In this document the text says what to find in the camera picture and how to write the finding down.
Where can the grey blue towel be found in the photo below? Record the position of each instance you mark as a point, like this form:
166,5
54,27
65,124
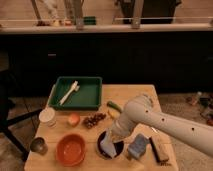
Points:
107,146

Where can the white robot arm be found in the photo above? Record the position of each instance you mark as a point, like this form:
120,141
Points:
139,110

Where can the purple bowl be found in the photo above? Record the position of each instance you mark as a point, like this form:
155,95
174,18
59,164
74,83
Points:
118,147

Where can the orange bowl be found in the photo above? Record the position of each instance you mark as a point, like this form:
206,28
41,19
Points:
70,150

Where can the green cucumber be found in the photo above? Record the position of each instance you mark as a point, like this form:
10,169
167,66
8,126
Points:
114,106

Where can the green plastic tray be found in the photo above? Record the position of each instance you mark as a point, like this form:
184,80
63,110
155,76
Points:
87,97

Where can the yellow banana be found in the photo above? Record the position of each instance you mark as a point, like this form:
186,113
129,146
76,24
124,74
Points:
114,115

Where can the white dish brush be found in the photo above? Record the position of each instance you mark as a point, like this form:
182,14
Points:
74,87

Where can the bunch of dark grapes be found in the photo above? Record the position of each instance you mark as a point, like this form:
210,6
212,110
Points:
93,120

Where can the peach fruit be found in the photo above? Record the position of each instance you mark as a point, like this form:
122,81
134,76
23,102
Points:
73,119

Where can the blue sponge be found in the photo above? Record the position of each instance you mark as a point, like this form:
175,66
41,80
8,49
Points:
138,147

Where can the small metal cup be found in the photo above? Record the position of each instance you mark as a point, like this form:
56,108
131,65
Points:
38,145

